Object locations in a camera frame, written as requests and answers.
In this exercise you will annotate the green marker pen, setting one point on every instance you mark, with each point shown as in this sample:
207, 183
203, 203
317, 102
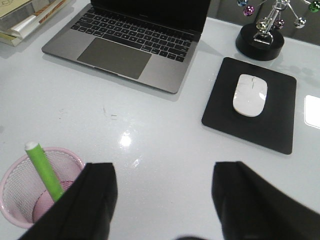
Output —
44, 169

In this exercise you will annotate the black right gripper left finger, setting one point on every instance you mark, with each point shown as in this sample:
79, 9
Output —
85, 210

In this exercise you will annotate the ferris wheel desk toy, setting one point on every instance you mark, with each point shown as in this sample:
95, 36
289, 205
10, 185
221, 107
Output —
272, 21

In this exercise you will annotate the white computer mouse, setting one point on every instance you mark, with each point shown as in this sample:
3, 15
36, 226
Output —
250, 95

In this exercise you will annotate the top yellow book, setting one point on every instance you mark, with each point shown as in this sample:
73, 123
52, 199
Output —
16, 16

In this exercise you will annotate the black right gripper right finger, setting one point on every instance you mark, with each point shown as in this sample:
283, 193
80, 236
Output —
250, 208

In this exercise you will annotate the pink mesh pen holder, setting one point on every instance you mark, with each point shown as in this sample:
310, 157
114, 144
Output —
23, 196

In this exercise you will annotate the grey laptop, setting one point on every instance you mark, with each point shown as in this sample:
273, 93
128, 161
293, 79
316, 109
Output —
151, 42

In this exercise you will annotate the black mouse pad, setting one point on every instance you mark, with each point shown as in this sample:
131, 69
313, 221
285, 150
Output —
274, 127

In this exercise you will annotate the bottom book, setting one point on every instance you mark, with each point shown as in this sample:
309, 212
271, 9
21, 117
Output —
9, 40

